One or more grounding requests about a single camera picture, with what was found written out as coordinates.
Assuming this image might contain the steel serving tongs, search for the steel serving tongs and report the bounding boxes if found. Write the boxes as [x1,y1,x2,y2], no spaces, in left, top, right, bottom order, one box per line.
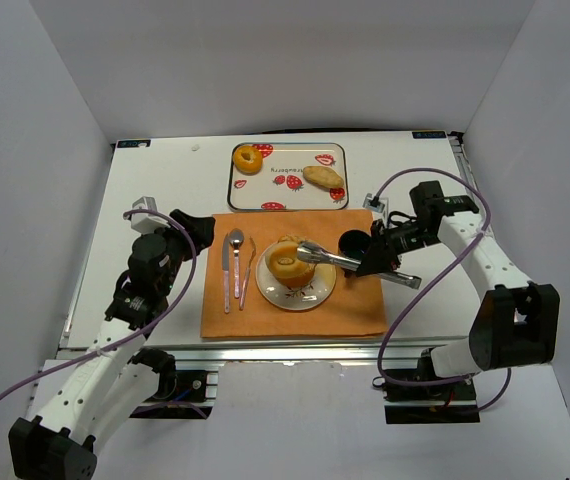
[296,241,422,290]

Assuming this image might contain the tall coconut topped bread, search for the tall coconut topped bread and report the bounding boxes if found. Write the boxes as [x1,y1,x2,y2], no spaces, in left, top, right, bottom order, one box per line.
[265,235,316,289]

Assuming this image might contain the pale ring bagel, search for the pale ring bagel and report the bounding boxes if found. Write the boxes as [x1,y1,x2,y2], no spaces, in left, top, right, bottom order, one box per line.
[266,241,300,269]

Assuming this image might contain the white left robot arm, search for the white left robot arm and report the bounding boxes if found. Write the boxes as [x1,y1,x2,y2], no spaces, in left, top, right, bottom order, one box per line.
[9,208,215,479]

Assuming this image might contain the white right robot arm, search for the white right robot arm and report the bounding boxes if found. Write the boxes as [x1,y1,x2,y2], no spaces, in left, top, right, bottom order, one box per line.
[356,181,560,387]

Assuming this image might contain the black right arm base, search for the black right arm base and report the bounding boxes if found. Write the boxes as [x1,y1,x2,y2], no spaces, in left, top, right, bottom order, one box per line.
[372,349,481,425]

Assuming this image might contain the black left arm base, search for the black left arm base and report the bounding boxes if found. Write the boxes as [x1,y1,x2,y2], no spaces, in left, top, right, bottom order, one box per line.
[128,348,212,420]

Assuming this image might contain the oval brown bread roll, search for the oval brown bread roll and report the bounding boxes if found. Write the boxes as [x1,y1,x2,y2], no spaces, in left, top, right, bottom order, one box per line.
[303,166,344,189]

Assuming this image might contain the dark green mug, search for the dark green mug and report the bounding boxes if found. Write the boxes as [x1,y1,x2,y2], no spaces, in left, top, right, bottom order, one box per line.
[338,230,371,261]

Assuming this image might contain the white ceramic leaf plate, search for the white ceramic leaf plate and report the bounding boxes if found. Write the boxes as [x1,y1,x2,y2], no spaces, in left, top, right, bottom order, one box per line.
[255,244,337,312]

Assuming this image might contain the orange glazed donut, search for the orange glazed donut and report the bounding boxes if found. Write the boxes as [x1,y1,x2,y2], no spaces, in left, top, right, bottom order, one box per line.
[232,145,263,175]

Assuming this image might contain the orange fabric placemat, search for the orange fabric placemat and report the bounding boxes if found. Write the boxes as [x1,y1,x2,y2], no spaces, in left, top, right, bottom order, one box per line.
[200,209,387,340]

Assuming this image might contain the white strawberry print tray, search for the white strawberry print tray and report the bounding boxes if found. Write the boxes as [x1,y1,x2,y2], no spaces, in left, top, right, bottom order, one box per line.
[227,142,349,212]

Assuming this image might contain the right corner table label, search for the right corner table label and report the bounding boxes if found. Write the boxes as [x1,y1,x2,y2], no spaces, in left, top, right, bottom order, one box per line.
[411,130,447,140]

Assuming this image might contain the corner table label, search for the corner table label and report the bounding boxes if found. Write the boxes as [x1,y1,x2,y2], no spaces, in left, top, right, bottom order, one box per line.
[411,130,447,140]
[116,139,151,149]

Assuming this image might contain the left corner table label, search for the left corner table label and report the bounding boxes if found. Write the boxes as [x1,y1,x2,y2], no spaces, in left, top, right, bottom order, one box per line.
[116,139,151,149]

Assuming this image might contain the pink handled table knife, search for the pink handled table knife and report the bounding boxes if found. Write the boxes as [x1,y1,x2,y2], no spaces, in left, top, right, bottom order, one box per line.
[221,234,230,314]

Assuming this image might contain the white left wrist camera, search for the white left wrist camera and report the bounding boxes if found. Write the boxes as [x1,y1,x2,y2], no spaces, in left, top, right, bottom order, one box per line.
[130,196,163,234]

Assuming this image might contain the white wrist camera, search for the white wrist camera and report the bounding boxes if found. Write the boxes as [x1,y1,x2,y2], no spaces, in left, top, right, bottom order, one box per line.
[130,196,163,234]
[363,193,388,214]

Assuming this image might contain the pink handled steel spoon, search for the pink handled steel spoon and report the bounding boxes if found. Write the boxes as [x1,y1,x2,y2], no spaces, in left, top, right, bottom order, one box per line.
[229,228,244,299]

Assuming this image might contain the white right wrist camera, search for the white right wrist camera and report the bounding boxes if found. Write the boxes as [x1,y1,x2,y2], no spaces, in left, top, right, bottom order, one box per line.
[363,193,388,214]

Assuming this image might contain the pink handled steel fork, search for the pink handled steel fork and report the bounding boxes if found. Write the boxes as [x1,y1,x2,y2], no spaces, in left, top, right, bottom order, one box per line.
[239,236,256,311]

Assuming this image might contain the aluminium table frame rail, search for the aluminium table frame rail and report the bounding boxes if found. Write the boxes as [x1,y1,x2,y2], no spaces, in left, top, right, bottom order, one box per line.
[59,132,479,360]

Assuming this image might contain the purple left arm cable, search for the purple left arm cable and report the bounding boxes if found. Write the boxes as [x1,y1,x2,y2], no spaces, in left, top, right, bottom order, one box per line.
[0,209,208,474]

